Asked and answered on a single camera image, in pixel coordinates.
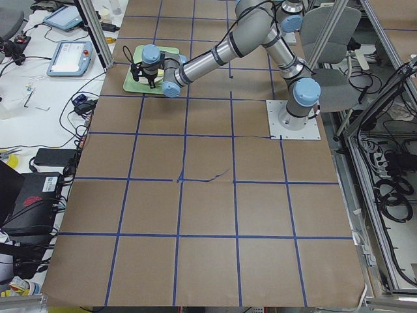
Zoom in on light green tray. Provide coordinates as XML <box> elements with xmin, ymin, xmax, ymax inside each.
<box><xmin>123</xmin><ymin>45</ymin><xmax>180</xmax><ymax>95</ymax></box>

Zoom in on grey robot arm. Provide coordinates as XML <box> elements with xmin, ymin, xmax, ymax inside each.
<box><xmin>275</xmin><ymin>0</ymin><xmax>304</xmax><ymax>33</ymax></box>
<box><xmin>130</xmin><ymin>1</ymin><xmax>321</xmax><ymax>130</ymax></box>

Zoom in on gold metal cylinder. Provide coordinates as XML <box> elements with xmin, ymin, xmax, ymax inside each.
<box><xmin>106</xmin><ymin>37</ymin><xmax>117</xmax><ymax>44</ymax></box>

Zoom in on white round plate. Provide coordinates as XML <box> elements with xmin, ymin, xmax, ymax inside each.
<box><xmin>139</xmin><ymin>72</ymin><xmax>164</xmax><ymax>86</ymax></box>

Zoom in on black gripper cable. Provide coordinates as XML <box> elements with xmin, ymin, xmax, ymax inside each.
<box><xmin>122</xmin><ymin>45</ymin><xmax>144</xmax><ymax>71</ymax></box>

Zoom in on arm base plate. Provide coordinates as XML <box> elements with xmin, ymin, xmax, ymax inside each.
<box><xmin>265</xmin><ymin>100</ymin><xmax>321</xmax><ymax>140</ymax></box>

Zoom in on near blue teach pendant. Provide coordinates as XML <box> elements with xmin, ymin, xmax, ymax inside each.
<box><xmin>46</xmin><ymin>40</ymin><xmax>93</xmax><ymax>77</ymax></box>

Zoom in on far blue teach pendant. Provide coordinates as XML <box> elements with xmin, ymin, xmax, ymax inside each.
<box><xmin>43</xmin><ymin>6</ymin><xmax>83</xmax><ymax>31</ymax></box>

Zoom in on blue teach pendant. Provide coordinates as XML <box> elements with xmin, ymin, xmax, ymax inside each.
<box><xmin>46</xmin><ymin>40</ymin><xmax>93</xmax><ymax>77</ymax></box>
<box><xmin>43</xmin><ymin>6</ymin><xmax>83</xmax><ymax>31</ymax></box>

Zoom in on aluminium frame post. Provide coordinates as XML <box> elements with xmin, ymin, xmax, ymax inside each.
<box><xmin>74</xmin><ymin>0</ymin><xmax>114</xmax><ymax>70</ymax></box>

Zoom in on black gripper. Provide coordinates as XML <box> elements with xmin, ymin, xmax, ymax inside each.
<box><xmin>130</xmin><ymin>62</ymin><xmax>163</xmax><ymax>89</ymax></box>

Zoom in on grey office chair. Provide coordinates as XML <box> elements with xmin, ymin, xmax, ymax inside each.
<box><xmin>300</xmin><ymin>6</ymin><xmax>361</xmax><ymax>113</ymax></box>

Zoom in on black power adapter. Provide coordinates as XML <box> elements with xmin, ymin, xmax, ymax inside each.
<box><xmin>29</xmin><ymin>148</ymin><xmax>76</xmax><ymax>172</ymax></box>

